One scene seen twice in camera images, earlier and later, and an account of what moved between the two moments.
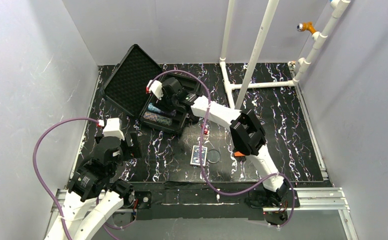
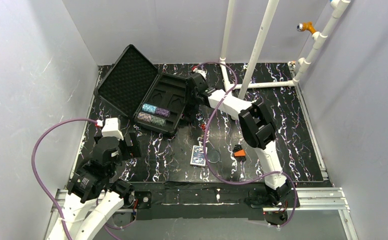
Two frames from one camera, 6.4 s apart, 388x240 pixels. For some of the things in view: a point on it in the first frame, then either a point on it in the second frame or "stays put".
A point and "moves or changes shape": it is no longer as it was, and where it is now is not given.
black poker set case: [126, 88] moves or changes shape
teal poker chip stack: [151, 107] moves or changes shape
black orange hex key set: [240, 156] stays put
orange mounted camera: [306, 26] stays put
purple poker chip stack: [172, 113] to [162, 112]
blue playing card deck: [195, 159] stays put
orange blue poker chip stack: [150, 116] moves or changes shape
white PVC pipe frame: [338, 6] stays put
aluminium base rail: [330, 199] stays put
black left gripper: [131, 145] stays put
